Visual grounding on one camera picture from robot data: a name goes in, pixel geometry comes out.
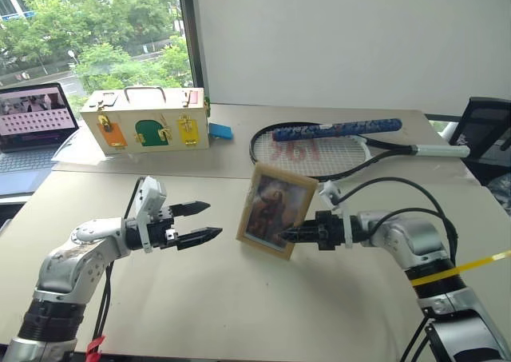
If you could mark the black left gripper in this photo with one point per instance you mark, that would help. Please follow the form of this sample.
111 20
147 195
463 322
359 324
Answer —
161 230

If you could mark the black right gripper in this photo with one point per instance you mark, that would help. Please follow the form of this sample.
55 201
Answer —
330 231

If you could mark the wooden picture frame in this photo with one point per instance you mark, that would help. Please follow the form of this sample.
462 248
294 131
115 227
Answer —
271 194

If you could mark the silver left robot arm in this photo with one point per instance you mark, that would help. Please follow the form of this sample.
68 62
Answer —
80 254

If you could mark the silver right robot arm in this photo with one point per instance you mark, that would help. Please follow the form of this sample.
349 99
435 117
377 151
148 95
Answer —
415 234

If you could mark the small blue block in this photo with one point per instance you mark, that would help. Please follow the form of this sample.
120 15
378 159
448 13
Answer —
220 131

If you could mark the blue patterned tube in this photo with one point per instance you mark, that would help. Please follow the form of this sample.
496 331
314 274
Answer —
339 129

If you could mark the wooden latch box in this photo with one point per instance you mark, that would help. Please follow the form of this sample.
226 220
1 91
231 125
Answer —
131 114

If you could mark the red tape tag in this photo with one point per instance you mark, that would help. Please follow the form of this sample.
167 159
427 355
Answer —
96 345

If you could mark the black tennis racket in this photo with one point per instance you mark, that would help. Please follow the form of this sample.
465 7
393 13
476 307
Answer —
439 151

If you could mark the open laptop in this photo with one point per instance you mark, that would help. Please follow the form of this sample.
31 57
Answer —
36 118

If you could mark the black office chair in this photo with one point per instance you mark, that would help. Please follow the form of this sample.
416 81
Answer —
487 126

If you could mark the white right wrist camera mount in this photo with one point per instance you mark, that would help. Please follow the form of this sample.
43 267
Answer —
330 192

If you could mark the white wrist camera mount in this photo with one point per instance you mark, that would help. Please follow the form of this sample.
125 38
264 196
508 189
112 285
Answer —
330 192
149 196

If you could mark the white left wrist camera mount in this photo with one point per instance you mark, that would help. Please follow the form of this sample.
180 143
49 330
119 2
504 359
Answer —
149 196

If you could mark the dark window frame post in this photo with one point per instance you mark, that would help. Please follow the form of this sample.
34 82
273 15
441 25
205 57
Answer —
191 38

